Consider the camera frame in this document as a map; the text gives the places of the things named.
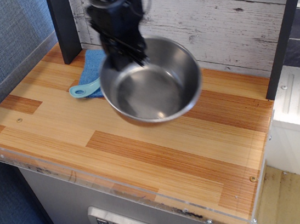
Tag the light blue dish brush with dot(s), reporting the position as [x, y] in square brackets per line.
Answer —
[91, 89]

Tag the grey toy fridge cabinet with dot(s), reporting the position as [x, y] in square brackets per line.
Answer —
[149, 196]

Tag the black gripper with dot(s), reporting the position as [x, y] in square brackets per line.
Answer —
[119, 20]

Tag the blue folded cloth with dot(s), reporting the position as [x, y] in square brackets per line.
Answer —
[92, 66]

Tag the dark left shelf post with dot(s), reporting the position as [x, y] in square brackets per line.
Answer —
[65, 29]

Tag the clear acrylic edge guard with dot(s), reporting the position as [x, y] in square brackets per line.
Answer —
[204, 169]

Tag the stainless steel pot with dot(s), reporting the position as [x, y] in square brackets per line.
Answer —
[163, 90]

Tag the dark right shelf post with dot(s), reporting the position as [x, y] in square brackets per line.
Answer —
[286, 27]

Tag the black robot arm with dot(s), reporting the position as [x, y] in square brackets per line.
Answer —
[117, 23]

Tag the dark shelf post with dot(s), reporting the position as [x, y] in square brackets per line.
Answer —
[286, 27]
[65, 29]

